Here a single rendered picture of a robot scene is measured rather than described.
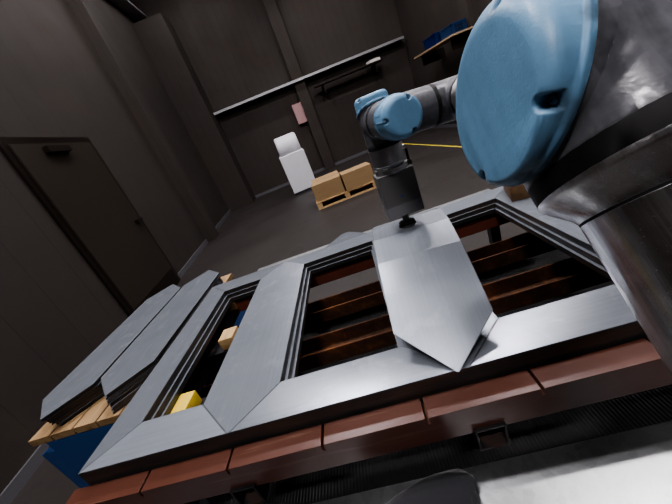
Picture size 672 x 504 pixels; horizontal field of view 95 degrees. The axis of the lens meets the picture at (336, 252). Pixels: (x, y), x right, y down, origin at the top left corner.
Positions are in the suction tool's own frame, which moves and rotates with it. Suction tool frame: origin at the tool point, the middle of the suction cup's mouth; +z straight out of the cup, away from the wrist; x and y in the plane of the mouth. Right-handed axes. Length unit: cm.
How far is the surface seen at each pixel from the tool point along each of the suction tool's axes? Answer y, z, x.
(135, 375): 87, 14, -2
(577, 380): -10.6, 16.7, 38.4
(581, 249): -33.0, 14.5, 11.2
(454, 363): 4.9, 12.4, 32.1
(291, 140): 75, -24, -682
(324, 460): 31, 20, 36
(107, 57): 293, -250, -541
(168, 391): 71, 14, 10
